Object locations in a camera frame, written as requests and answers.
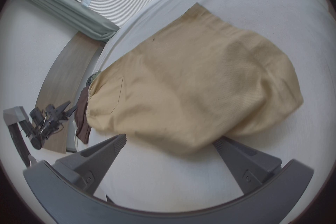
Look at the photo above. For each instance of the brown garment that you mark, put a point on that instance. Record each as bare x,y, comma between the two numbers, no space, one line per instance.
82,118

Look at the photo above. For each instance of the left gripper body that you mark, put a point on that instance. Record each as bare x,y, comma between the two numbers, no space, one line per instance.
56,116

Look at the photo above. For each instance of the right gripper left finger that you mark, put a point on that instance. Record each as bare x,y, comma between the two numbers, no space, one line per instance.
91,165

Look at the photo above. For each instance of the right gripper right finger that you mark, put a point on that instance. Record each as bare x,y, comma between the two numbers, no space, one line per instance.
249,167

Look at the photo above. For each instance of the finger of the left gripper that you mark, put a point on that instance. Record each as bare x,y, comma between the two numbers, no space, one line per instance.
71,112
65,107

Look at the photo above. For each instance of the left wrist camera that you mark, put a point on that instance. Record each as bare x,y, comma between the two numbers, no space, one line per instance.
49,108

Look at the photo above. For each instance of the black garment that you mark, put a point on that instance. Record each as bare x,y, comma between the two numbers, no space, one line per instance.
89,80

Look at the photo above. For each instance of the bed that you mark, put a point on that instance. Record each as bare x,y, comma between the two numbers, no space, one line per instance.
262,7

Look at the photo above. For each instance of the grey-green curtain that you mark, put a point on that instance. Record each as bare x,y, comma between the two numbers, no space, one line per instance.
73,13

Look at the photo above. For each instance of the tan shorts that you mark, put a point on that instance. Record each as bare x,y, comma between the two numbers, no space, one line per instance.
196,86

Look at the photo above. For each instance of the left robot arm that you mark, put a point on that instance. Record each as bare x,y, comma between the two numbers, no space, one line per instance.
15,133

